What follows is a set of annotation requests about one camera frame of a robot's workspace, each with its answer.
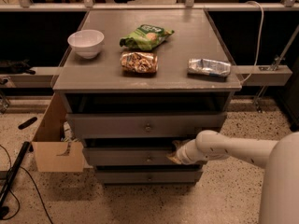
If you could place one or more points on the grey bottom drawer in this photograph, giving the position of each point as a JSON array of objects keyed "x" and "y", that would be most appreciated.
[{"x": 148, "y": 174}]

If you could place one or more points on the green chip bag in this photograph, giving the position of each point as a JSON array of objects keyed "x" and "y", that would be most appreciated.
[{"x": 146, "y": 37}]

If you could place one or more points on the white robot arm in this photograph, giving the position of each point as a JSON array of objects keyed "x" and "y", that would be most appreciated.
[{"x": 279, "y": 159}]

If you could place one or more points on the brown snack bag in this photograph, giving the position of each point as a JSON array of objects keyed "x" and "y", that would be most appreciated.
[{"x": 139, "y": 62}]

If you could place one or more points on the grey drawer cabinet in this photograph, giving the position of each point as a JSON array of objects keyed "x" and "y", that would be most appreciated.
[{"x": 100, "y": 86}]

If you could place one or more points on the small black floor object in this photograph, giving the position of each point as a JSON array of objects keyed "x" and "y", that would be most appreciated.
[{"x": 27, "y": 123}]

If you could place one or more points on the black object on ledge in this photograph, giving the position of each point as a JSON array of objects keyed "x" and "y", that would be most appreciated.
[{"x": 15, "y": 67}]

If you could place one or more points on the grey top drawer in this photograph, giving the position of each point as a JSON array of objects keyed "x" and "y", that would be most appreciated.
[{"x": 87, "y": 126}]

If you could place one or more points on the black floor pole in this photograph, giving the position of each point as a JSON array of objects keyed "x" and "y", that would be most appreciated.
[{"x": 9, "y": 177}]

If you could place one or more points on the cardboard box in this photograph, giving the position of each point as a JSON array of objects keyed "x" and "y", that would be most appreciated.
[{"x": 54, "y": 153}]

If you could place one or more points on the metal railing frame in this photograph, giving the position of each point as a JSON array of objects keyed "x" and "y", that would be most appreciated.
[{"x": 149, "y": 3}]

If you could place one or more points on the white bowl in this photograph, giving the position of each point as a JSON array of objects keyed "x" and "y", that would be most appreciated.
[{"x": 86, "y": 43}]

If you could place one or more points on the silver blue snack bag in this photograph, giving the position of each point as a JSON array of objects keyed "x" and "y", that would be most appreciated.
[{"x": 209, "y": 67}]

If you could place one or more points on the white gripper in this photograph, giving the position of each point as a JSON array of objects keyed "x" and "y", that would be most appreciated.
[{"x": 181, "y": 155}]

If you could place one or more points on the grey drawer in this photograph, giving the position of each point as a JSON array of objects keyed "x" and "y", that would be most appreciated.
[
  {"x": 148, "y": 174},
  {"x": 131, "y": 156},
  {"x": 87, "y": 126}
]

